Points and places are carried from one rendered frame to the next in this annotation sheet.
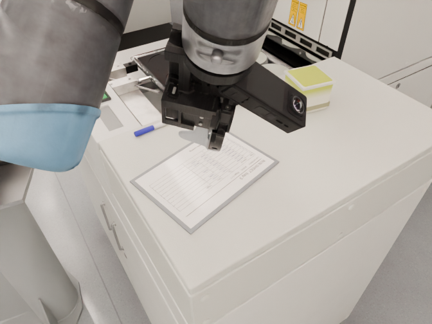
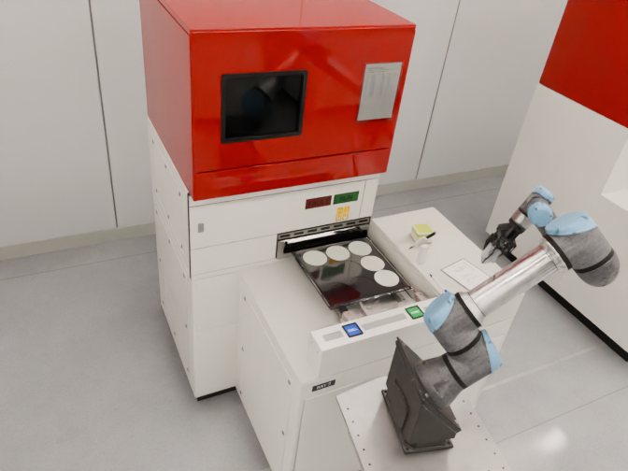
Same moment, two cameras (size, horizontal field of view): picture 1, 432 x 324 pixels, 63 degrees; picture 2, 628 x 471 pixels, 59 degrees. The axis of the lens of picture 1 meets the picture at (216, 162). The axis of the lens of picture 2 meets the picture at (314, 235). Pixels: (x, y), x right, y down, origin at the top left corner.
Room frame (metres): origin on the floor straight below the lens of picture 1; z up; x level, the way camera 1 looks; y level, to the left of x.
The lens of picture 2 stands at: (0.98, 1.77, 2.30)
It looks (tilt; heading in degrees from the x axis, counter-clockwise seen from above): 35 degrees down; 273
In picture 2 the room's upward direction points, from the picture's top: 7 degrees clockwise
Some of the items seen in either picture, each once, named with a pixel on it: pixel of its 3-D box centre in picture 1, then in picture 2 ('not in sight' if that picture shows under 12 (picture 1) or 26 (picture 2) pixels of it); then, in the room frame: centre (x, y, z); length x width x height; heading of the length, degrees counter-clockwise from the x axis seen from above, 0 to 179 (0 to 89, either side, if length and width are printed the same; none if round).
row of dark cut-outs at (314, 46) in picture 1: (276, 26); (324, 227); (1.03, -0.18, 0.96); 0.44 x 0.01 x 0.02; 33
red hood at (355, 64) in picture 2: not in sight; (266, 76); (1.35, -0.35, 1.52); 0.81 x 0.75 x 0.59; 33
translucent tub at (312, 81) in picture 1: (306, 90); (421, 235); (0.62, -0.19, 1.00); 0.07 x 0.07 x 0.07; 21
